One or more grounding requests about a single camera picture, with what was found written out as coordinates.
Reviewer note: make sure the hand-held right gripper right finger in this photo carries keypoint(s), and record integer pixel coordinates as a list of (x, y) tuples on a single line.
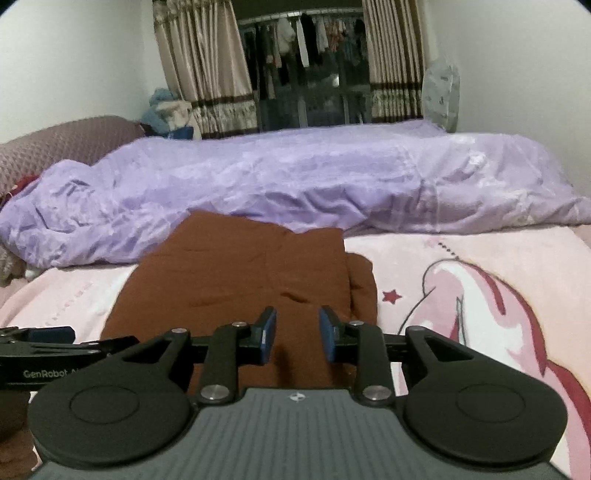
[(327, 337)]

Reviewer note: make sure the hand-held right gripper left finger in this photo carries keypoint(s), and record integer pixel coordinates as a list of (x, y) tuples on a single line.
[(268, 334)]

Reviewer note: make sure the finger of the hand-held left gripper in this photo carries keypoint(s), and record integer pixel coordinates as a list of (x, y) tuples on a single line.
[(55, 333)]

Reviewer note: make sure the brown padded jacket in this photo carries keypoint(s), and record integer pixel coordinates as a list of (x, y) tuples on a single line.
[(240, 267)]

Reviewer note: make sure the blue and white clothes pile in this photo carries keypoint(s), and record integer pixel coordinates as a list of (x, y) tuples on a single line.
[(166, 110)]

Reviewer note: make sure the row of hanging clothes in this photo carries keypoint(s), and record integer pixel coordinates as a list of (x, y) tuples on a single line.
[(304, 37)]

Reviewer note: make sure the grey knitted cloth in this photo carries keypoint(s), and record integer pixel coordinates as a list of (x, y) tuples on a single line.
[(9, 265)]

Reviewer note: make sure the red cloth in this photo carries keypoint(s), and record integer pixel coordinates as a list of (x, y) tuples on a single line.
[(23, 187)]

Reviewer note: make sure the purple duvet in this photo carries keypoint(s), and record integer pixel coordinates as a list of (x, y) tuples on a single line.
[(277, 184)]

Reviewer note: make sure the pink printed blanket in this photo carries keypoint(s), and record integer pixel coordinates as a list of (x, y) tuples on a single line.
[(461, 258)]

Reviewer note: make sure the mauve quilted headboard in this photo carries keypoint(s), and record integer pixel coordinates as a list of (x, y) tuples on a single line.
[(69, 143)]

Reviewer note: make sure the dark glass balcony door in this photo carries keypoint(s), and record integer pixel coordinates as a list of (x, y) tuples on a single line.
[(323, 110)]

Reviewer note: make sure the fan with patterned cover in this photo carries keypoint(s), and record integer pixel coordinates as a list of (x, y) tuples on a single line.
[(441, 92)]

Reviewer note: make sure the beige striped curtain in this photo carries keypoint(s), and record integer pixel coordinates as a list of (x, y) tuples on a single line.
[(397, 55), (207, 55)]

